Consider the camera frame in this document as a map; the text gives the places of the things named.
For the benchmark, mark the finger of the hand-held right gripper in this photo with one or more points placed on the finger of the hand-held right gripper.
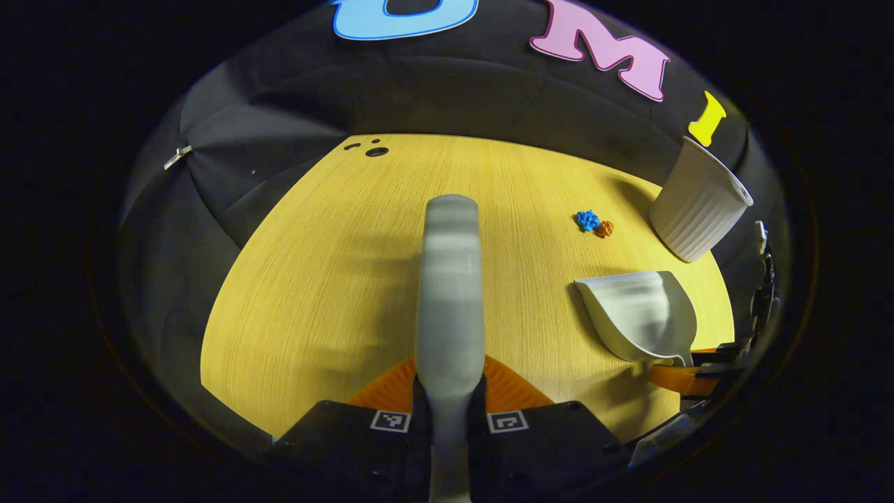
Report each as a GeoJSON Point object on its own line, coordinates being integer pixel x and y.
{"type": "Point", "coordinates": [709, 352]}
{"type": "Point", "coordinates": [681, 378]}

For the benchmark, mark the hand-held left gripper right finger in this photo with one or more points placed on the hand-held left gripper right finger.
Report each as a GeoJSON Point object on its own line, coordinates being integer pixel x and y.
{"type": "Point", "coordinates": [552, 447]}

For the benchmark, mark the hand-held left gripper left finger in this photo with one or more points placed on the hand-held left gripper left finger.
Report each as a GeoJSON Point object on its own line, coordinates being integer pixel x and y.
{"type": "Point", "coordinates": [349, 447]}

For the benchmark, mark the white dustpan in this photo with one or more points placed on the white dustpan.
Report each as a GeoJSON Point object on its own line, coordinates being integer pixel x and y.
{"type": "Point", "coordinates": [642, 314]}

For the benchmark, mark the white ribbed garbage bin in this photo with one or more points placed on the white ribbed garbage bin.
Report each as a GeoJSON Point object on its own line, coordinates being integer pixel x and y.
{"type": "Point", "coordinates": [698, 206]}

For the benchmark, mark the orange paper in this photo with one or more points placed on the orange paper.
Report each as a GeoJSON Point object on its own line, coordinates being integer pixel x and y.
{"type": "Point", "coordinates": [604, 229]}

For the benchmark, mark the blue paper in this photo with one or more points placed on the blue paper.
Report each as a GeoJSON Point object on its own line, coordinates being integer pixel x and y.
{"type": "Point", "coordinates": [587, 220]}

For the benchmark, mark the small white broom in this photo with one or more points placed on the small white broom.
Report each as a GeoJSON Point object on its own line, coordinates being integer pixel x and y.
{"type": "Point", "coordinates": [450, 293]}

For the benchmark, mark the wooden desktop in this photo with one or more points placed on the wooden desktop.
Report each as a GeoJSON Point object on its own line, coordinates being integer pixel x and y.
{"type": "Point", "coordinates": [335, 279]}

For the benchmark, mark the white cloth clip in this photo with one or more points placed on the white cloth clip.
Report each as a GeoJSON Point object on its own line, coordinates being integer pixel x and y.
{"type": "Point", "coordinates": [177, 157]}

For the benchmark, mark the black backdrop cloth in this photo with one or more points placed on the black backdrop cloth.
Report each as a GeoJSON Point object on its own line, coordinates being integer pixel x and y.
{"type": "Point", "coordinates": [419, 91]}

